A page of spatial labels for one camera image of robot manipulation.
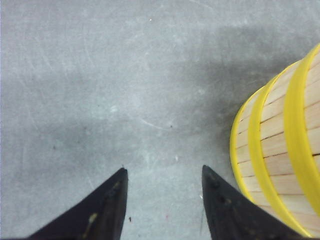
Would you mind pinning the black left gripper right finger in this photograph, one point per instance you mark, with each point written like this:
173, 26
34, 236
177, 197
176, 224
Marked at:
231, 216

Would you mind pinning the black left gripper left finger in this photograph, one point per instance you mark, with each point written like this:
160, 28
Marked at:
99, 216

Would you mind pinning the front bamboo steamer basket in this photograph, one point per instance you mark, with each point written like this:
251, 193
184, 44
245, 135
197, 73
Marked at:
271, 185

